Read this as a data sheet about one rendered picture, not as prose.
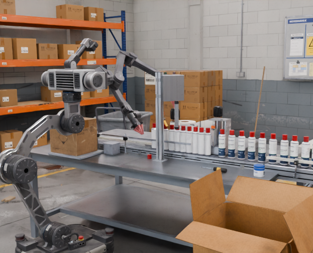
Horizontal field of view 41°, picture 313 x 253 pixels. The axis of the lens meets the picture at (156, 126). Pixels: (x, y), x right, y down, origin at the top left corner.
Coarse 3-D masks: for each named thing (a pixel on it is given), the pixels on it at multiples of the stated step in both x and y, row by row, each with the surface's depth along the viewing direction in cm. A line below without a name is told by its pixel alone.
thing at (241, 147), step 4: (240, 132) 295; (240, 136) 296; (244, 136) 296; (240, 140) 295; (244, 140) 295; (240, 144) 295; (244, 144) 296; (240, 148) 296; (244, 148) 296; (240, 152) 296; (244, 152) 297; (240, 156) 297; (244, 156) 297
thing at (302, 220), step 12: (300, 204) 132; (312, 204) 137; (288, 216) 123; (300, 216) 128; (312, 216) 134; (288, 228) 121; (300, 228) 125; (312, 228) 130; (300, 240) 123; (312, 240) 128; (300, 252) 120; (312, 252) 125
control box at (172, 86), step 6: (162, 78) 305; (168, 78) 306; (174, 78) 308; (180, 78) 309; (162, 84) 306; (168, 84) 307; (174, 84) 308; (180, 84) 310; (162, 90) 307; (168, 90) 307; (174, 90) 309; (180, 90) 311; (162, 96) 308; (168, 96) 308; (174, 96) 310; (180, 96) 312
